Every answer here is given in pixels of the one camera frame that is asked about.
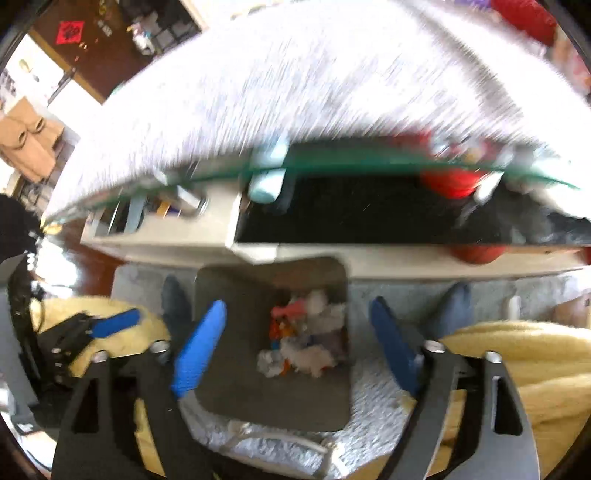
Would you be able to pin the person's left foot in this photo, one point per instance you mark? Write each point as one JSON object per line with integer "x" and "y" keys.
{"x": 178, "y": 304}

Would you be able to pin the grey rug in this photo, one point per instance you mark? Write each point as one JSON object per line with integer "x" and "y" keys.
{"x": 364, "y": 300}

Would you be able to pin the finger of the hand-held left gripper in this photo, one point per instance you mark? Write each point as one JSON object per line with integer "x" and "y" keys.
{"x": 115, "y": 323}

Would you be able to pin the grey tablecloth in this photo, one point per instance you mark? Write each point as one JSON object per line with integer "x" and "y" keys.
{"x": 300, "y": 83}

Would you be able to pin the red container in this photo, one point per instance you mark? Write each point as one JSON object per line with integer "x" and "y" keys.
{"x": 452, "y": 183}

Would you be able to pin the orange plastic bag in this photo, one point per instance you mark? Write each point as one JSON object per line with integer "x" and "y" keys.
{"x": 277, "y": 330}

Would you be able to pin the tan hanging coat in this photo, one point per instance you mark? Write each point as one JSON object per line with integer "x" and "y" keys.
{"x": 25, "y": 138}

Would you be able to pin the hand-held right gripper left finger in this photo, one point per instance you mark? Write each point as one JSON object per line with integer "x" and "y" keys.
{"x": 198, "y": 350}

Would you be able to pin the person's right foot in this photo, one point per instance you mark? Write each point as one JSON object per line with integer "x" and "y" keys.
{"x": 455, "y": 309}

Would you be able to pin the red woven basket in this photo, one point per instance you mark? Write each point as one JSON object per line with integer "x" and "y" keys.
{"x": 524, "y": 21}

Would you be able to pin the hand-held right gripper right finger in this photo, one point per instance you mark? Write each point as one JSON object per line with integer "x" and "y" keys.
{"x": 397, "y": 350}

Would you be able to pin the pale blue cup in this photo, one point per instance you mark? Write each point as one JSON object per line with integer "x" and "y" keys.
{"x": 267, "y": 187}

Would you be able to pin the cream table frame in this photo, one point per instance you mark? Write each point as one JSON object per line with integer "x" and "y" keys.
{"x": 207, "y": 221}

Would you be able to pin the person's foot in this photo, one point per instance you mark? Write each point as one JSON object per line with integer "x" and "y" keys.
{"x": 178, "y": 304}
{"x": 455, "y": 309}

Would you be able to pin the pile of wrappers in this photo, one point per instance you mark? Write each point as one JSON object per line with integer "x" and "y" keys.
{"x": 309, "y": 355}

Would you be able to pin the red door decoration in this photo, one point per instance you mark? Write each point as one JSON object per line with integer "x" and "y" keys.
{"x": 70, "y": 32}

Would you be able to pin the grey woven bin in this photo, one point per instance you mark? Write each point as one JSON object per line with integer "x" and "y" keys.
{"x": 231, "y": 369}

